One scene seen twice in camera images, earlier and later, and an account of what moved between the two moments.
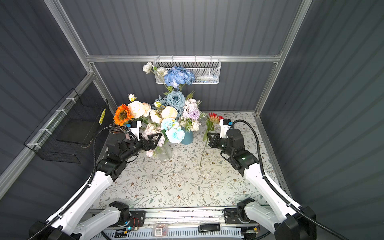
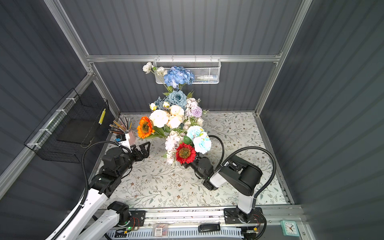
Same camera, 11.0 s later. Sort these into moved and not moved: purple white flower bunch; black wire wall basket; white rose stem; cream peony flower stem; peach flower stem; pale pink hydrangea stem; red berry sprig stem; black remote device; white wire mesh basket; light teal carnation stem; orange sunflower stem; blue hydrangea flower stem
Moved: pale pink hydrangea stem; orange sunflower stem; cream peony flower stem; light teal carnation stem; red berry sprig stem; peach flower stem
Not moved: purple white flower bunch; black remote device; black wire wall basket; white wire mesh basket; white rose stem; blue hydrangea flower stem
